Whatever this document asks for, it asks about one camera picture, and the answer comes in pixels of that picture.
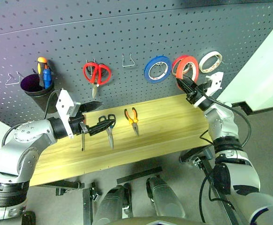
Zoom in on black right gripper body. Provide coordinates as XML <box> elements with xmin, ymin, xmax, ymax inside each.
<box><xmin>185</xmin><ymin>83</ymin><xmax>208</xmax><ymax>104</ymax></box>

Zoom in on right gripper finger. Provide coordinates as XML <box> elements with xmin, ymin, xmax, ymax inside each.
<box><xmin>176</xmin><ymin>78</ymin><xmax>189</xmax><ymax>94</ymax></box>
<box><xmin>182</xmin><ymin>75</ymin><xmax>198</xmax><ymax>88</ymax></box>

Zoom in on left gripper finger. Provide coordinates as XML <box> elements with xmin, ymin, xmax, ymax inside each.
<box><xmin>79</xmin><ymin>101</ymin><xmax>103</xmax><ymax>113</ymax></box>
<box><xmin>87</xmin><ymin>120</ymin><xmax>116</xmax><ymax>137</ymax></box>

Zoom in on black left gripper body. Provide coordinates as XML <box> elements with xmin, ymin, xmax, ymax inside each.
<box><xmin>69</xmin><ymin>113</ymin><xmax>91</xmax><ymax>137</ymax></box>

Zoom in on dark blue handled scissors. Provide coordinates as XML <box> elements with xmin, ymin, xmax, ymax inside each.
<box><xmin>98</xmin><ymin>114</ymin><xmax>117</xmax><ymax>150</ymax></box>

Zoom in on red tape roll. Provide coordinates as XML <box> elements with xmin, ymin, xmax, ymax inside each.
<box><xmin>172</xmin><ymin>55</ymin><xmax>191</xmax><ymax>77</ymax></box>
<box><xmin>176</xmin><ymin>56</ymin><xmax>200</xmax><ymax>82</ymax></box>

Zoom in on orange and black pliers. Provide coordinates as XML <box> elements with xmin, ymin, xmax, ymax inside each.
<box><xmin>124</xmin><ymin>107</ymin><xmax>140</xmax><ymax>136</ymax></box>

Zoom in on white tape roll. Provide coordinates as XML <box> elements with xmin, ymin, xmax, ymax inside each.
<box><xmin>198</xmin><ymin>51</ymin><xmax>223</xmax><ymax>74</ymax></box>

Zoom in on blue tape roll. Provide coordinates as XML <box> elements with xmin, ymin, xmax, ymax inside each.
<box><xmin>143</xmin><ymin>55</ymin><xmax>172</xmax><ymax>83</ymax></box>

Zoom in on dark grey perforated pegboard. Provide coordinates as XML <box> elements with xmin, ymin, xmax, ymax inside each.
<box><xmin>0</xmin><ymin>0</ymin><xmax>273</xmax><ymax>127</ymax></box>

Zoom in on slim black screwdriver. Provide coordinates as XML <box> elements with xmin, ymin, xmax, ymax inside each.
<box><xmin>81</xmin><ymin>121</ymin><xmax>86</xmax><ymax>152</ymax></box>

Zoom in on black cup holder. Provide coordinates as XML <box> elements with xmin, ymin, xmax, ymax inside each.
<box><xmin>20</xmin><ymin>73</ymin><xmax>57</xmax><ymax>113</ymax></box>

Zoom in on black flat metal bar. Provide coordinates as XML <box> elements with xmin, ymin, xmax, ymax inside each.
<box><xmin>116</xmin><ymin>166</ymin><xmax>163</xmax><ymax>185</ymax></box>

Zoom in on white board with black edge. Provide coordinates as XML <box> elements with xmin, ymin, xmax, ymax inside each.
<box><xmin>218</xmin><ymin>14</ymin><xmax>273</xmax><ymax>115</ymax></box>

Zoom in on grey rounded shape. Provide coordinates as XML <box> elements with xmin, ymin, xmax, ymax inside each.
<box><xmin>96</xmin><ymin>182</ymin><xmax>133</xmax><ymax>225</ymax></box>
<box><xmin>146</xmin><ymin>175</ymin><xmax>186</xmax><ymax>219</ymax></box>

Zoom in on black upright table leg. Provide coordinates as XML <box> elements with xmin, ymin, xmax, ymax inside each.
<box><xmin>41</xmin><ymin>181</ymin><xmax>95</xmax><ymax>225</ymax></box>

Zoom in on grey robot torso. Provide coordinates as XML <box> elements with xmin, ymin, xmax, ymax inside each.
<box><xmin>117</xmin><ymin>215</ymin><xmax>205</xmax><ymax>225</ymax></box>

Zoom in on black slanted table leg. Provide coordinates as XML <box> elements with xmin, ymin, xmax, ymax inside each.
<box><xmin>179</xmin><ymin>146</ymin><xmax>239</xmax><ymax>225</ymax></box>

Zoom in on red handled scissors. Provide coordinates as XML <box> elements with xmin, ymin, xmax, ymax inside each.
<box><xmin>82</xmin><ymin>62</ymin><xmax>111</xmax><ymax>99</ymax></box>

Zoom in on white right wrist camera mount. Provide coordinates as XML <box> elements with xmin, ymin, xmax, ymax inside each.
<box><xmin>193</xmin><ymin>71</ymin><xmax>224</xmax><ymax>109</ymax></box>

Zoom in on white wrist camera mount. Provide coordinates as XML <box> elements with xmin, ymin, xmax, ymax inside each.
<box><xmin>193</xmin><ymin>71</ymin><xmax>224</xmax><ymax>109</ymax></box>
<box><xmin>56</xmin><ymin>88</ymin><xmax>81</xmax><ymax>139</ymax></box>

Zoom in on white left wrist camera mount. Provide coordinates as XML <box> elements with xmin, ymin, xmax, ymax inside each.
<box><xmin>56</xmin><ymin>88</ymin><xmax>81</xmax><ymax>139</ymax></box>

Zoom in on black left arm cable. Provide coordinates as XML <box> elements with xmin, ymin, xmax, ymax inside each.
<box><xmin>1</xmin><ymin>90</ymin><xmax>62</xmax><ymax>147</ymax></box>

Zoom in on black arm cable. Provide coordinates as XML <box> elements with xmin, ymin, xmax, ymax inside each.
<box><xmin>1</xmin><ymin>90</ymin><xmax>62</xmax><ymax>147</ymax></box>
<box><xmin>198</xmin><ymin>90</ymin><xmax>253</xmax><ymax>148</ymax></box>

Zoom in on blue handled tool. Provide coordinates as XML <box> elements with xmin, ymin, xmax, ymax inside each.
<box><xmin>42</xmin><ymin>65</ymin><xmax>53</xmax><ymax>90</ymax></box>

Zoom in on silver wire hook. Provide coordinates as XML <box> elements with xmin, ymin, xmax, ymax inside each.
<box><xmin>5</xmin><ymin>72</ymin><xmax>24</xmax><ymax>85</ymax></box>
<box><xmin>122</xmin><ymin>53</ymin><xmax>136</xmax><ymax>68</ymax></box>

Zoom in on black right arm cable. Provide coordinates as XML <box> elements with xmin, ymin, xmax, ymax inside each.
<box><xmin>198</xmin><ymin>90</ymin><xmax>253</xmax><ymax>148</ymax></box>

